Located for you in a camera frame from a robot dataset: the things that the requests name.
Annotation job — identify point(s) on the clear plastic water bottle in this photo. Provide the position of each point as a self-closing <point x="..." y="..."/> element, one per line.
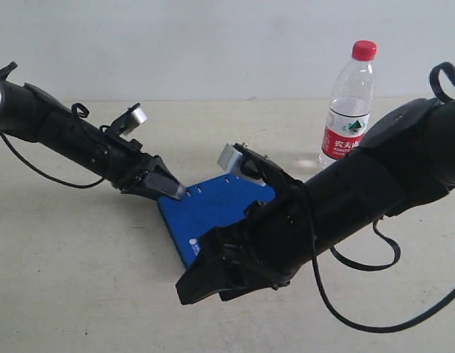
<point x="350" y="104"/>

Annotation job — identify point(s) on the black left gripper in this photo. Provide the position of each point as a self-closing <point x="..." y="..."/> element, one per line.
<point x="136" y="172"/>

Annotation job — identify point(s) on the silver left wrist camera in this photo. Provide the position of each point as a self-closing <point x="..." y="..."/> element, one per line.
<point x="132" y="119"/>

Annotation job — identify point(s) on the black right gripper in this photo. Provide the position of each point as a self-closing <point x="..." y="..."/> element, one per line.
<point x="263" y="250"/>

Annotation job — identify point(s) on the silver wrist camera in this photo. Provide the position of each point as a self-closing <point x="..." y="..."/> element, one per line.
<point x="132" y="119"/>
<point x="231" y="160"/>

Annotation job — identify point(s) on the blue ring binder notebook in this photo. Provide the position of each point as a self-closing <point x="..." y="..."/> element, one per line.
<point x="216" y="202"/>

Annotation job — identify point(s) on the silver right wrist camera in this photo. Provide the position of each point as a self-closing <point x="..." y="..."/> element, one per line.
<point x="231" y="160"/>

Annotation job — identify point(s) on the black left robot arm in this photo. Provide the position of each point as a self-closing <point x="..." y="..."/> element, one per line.
<point x="30" y="114"/>

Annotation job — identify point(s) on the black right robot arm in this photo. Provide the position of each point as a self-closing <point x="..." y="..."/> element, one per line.
<point x="405" y="160"/>

